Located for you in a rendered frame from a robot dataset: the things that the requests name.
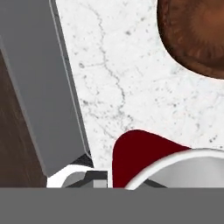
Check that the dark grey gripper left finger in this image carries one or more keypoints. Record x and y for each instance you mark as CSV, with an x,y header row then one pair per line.
x,y
96,176

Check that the brown wooden bowl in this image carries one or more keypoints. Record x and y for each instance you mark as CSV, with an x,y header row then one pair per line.
x,y
195,32

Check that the grey dishwasher door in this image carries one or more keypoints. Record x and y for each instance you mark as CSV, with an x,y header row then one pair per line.
x,y
43,87

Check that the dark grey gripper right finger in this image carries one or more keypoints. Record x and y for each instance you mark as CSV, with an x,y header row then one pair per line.
x,y
154,184

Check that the red cup with white inside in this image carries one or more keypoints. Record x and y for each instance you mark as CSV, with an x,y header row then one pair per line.
x,y
137,151

